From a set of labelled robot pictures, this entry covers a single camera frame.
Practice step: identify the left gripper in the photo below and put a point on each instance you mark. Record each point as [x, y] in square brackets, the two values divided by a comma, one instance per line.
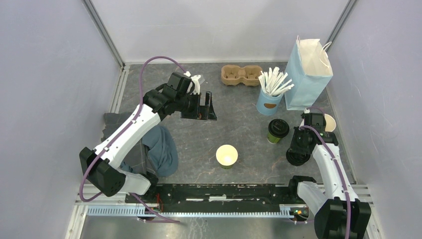
[200, 112]

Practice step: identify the blue cloth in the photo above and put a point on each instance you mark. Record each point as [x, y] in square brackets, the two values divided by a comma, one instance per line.
[155, 153]

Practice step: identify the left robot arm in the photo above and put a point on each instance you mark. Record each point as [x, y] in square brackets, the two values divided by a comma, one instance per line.
[101, 165]

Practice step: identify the stack of black lids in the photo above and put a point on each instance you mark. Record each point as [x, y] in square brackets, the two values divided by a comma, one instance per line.
[297, 159]

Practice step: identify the grey checked cloth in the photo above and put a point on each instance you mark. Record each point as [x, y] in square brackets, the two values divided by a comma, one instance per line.
[113, 127]

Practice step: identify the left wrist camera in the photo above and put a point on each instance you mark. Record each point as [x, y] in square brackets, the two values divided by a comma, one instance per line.
[195, 85]

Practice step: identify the blue straw holder cup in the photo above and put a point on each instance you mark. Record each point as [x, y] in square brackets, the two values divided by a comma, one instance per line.
[268, 105]

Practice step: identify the black plastic cup lid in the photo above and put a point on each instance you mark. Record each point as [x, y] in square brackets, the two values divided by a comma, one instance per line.
[278, 128]

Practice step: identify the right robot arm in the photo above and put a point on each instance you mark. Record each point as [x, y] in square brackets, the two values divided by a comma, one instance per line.
[338, 211]

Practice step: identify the light blue paper bag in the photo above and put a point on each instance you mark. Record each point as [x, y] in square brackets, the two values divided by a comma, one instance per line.
[310, 70]

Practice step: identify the white wrapped straws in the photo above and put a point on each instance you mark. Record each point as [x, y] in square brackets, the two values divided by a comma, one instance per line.
[273, 83]

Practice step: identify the stack of green paper cups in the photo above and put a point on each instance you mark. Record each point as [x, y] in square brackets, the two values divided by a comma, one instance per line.
[330, 123]

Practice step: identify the brown cardboard cup carrier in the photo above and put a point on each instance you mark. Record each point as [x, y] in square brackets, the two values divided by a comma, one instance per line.
[232, 75]

